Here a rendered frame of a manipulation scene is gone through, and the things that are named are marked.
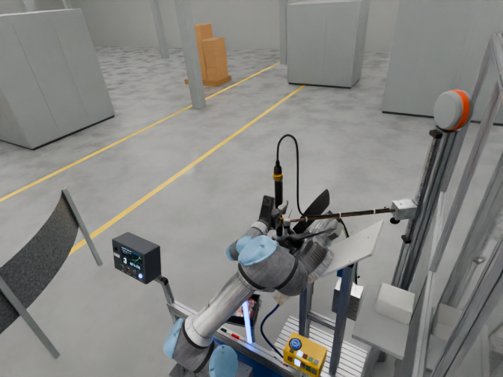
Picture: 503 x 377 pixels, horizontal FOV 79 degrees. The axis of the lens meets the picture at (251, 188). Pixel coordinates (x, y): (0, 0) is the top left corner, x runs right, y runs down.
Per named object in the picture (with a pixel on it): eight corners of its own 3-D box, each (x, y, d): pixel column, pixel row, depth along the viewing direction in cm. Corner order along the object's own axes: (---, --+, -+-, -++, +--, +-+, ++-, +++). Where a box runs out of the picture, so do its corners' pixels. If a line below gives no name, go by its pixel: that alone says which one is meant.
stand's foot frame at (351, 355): (366, 357, 228) (367, 351, 223) (348, 420, 195) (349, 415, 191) (290, 321, 256) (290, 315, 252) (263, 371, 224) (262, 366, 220)
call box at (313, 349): (325, 360, 134) (328, 347, 128) (317, 382, 127) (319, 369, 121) (292, 343, 141) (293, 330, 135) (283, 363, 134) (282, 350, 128)
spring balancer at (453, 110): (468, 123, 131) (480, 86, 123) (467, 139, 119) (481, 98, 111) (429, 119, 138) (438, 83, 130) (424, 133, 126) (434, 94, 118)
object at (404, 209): (409, 211, 157) (412, 197, 152) (416, 219, 151) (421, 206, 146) (389, 212, 157) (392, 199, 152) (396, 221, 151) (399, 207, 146)
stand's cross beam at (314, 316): (337, 325, 192) (337, 322, 190) (334, 330, 190) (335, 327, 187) (309, 313, 201) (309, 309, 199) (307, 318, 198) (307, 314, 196)
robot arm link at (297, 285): (329, 281, 94) (274, 261, 141) (303, 260, 93) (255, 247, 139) (310, 314, 91) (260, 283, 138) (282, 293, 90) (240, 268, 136)
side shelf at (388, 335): (412, 302, 170) (414, 299, 168) (402, 360, 145) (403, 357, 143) (368, 286, 181) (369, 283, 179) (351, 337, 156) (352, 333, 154)
